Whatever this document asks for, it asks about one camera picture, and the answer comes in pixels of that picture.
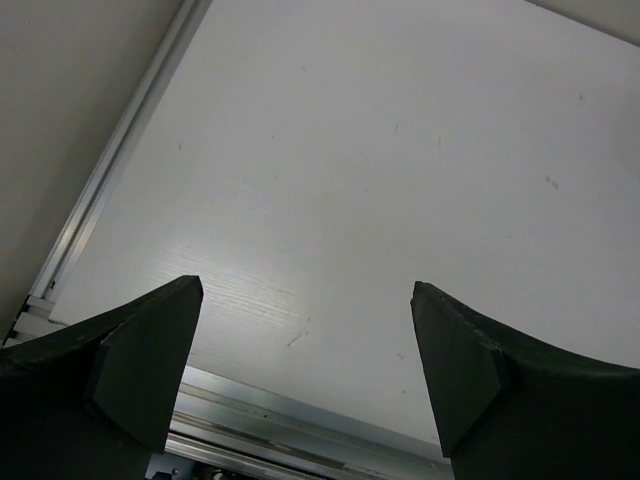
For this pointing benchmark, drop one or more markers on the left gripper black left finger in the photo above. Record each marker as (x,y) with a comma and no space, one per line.
(95,400)

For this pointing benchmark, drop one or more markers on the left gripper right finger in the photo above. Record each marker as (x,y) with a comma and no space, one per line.
(509,406)

